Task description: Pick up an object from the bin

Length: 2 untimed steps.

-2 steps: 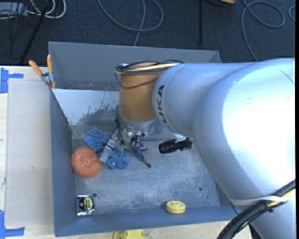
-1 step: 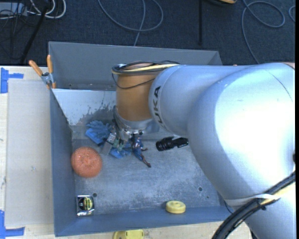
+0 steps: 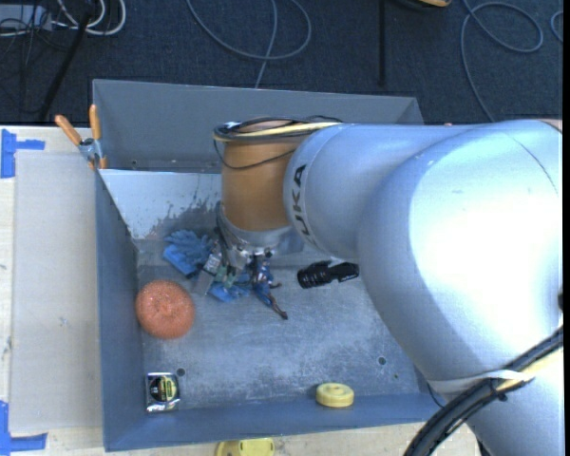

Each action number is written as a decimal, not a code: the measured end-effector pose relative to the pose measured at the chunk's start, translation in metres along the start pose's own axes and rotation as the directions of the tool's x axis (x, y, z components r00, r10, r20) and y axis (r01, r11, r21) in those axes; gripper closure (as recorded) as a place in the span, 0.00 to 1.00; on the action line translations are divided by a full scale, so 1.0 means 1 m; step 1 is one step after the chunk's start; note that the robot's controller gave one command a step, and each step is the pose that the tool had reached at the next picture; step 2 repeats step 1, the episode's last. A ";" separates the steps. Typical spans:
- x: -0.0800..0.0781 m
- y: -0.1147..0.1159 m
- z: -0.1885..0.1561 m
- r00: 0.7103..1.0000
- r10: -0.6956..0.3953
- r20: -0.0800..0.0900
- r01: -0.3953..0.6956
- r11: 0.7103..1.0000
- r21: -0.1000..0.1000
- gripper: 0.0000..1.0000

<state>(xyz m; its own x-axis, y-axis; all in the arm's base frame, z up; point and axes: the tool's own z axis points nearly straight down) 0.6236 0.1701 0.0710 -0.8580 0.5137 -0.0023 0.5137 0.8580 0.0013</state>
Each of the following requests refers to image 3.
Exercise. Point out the orange scouring ball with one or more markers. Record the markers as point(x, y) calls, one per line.
point(165, 309)

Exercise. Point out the blue cloth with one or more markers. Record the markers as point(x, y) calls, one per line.
point(187, 252)

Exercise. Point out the pale flat board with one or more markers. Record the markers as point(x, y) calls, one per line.
point(52, 278)

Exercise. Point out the black cylinder on white bracket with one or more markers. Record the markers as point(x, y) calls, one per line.
point(325, 274)

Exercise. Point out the grey metal bin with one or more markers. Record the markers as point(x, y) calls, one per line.
point(275, 349)

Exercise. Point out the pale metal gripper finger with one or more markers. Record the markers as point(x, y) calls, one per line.
point(204, 280)

